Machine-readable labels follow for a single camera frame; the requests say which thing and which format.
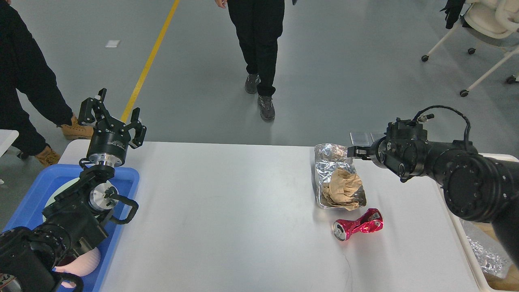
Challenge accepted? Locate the person in tan boots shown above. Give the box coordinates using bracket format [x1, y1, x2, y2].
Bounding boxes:
[0, 0, 93, 167]

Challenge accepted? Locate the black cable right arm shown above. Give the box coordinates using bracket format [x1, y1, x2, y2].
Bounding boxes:
[412, 105, 472, 142]

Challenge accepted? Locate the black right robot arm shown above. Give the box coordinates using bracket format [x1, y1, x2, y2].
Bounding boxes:
[347, 119, 519, 265]

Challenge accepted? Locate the clear floor tile left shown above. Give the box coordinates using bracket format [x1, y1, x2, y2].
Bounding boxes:
[349, 131, 373, 146]

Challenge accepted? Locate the green plate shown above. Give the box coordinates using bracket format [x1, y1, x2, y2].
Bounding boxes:
[44, 177, 79, 209]

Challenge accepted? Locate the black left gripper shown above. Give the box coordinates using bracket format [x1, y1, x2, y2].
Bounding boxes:
[80, 88, 147, 167]

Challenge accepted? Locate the blue plastic tray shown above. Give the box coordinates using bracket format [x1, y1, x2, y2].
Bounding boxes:
[3, 164, 140, 292]

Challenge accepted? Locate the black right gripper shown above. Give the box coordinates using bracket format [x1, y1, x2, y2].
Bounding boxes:
[347, 137, 387, 167]

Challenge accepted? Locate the brown paper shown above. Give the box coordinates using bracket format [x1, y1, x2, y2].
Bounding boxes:
[322, 167, 366, 210]

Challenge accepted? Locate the crushed red can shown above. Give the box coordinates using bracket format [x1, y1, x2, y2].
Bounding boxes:
[332, 208, 384, 241]

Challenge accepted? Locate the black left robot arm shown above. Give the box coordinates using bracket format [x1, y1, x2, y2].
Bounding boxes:
[0, 88, 147, 292]

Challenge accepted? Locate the aluminium foil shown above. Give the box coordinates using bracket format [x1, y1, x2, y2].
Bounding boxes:
[314, 144, 367, 208]

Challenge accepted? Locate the brown paper bag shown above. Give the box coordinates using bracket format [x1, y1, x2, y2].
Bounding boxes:
[479, 223, 519, 291]

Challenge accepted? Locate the white plastic bin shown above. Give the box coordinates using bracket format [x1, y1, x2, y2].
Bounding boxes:
[440, 153, 519, 292]

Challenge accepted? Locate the white side table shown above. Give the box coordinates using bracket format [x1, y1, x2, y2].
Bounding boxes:
[0, 129, 19, 157]

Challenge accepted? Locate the white office chair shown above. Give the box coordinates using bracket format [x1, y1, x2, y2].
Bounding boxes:
[421, 0, 519, 97]

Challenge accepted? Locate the clear plastic wrap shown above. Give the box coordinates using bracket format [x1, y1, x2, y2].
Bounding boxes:
[460, 219, 513, 279]

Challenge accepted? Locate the clear floor tile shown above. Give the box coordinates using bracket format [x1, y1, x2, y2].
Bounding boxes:
[349, 131, 373, 146]
[369, 132, 386, 142]

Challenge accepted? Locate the person in grey sneakers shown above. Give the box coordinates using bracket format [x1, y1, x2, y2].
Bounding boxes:
[215, 0, 285, 122]

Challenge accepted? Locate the pink mug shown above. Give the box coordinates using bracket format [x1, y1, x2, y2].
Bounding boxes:
[53, 247, 102, 292]

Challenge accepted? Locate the clear floor tile right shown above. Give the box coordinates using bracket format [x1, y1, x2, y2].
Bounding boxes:
[369, 132, 386, 142]

